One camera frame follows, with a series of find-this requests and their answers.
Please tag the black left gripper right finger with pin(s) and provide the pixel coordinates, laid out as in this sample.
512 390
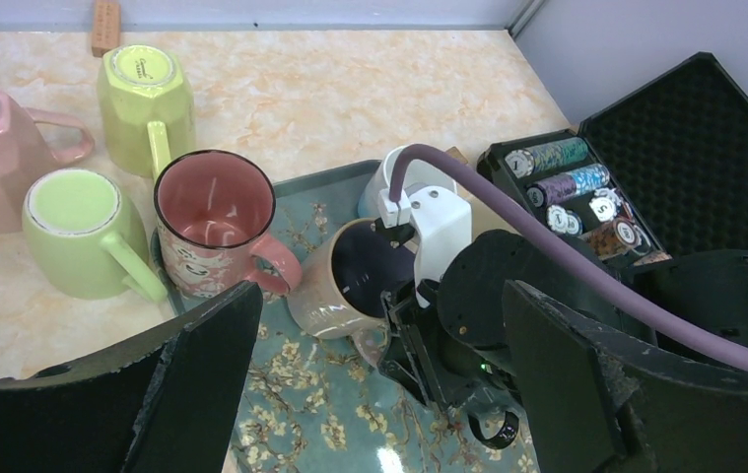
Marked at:
599 400

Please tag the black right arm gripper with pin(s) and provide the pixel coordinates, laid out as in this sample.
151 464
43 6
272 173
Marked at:
455 353

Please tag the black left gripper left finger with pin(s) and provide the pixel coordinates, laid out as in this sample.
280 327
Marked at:
165 400

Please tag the white and blue mug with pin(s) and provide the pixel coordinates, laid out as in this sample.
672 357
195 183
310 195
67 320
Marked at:
419 174

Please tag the light green upside-down mug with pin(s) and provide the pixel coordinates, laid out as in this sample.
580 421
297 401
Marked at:
87 237

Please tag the pink upside-down mug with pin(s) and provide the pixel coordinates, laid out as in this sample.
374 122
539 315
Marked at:
214 211

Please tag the teal blossom-pattern tray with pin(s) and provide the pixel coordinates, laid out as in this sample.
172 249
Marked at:
316 406

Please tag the brown wooden block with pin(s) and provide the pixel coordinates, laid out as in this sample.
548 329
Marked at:
455 153

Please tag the black poker chip case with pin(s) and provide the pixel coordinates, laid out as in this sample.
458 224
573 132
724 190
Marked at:
667 164

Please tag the tan cylinder block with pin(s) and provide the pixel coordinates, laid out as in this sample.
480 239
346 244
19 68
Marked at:
106 27

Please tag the light green mug with handle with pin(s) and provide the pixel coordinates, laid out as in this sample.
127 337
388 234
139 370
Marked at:
147 108

